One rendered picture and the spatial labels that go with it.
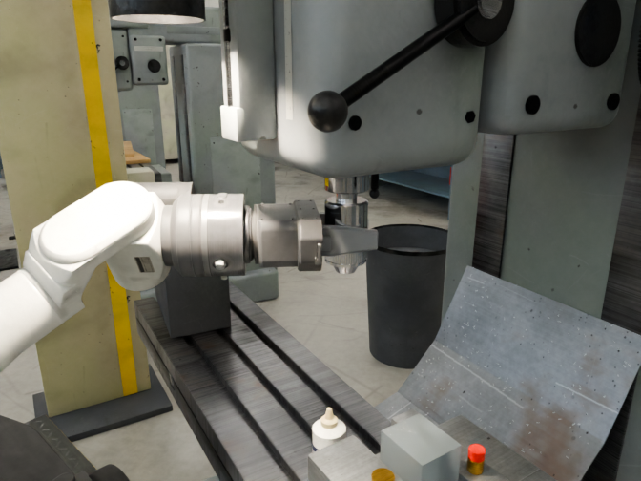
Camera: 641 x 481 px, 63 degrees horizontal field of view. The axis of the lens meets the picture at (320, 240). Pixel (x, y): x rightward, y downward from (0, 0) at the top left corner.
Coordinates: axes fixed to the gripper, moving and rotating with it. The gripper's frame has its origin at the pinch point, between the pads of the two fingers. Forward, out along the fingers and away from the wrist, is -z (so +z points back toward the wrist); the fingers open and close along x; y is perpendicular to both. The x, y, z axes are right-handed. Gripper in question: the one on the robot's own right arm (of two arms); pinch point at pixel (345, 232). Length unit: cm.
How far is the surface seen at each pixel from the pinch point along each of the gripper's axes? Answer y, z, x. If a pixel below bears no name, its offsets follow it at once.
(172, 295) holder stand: 23, 27, 38
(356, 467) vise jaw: 20.8, 0.2, -12.2
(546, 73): -17.0, -18.2, -4.7
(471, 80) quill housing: -16.2, -10.4, -6.2
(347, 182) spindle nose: -6.1, 0.3, -2.4
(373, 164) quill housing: -9.2, -0.7, -10.2
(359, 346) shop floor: 122, -38, 194
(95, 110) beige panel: -3, 72, 156
